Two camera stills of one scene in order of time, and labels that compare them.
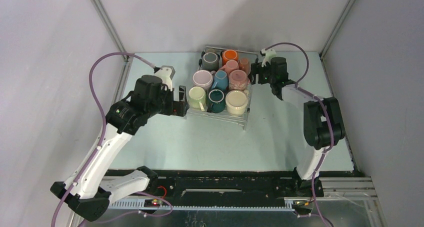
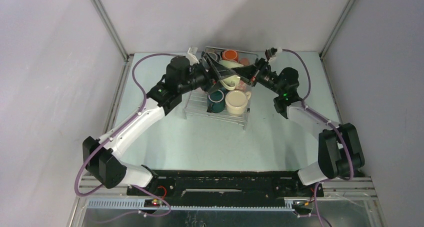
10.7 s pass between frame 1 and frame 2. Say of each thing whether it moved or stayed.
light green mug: moved
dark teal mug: stayed
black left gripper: moved
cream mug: stayed
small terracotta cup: stayed
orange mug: stayed
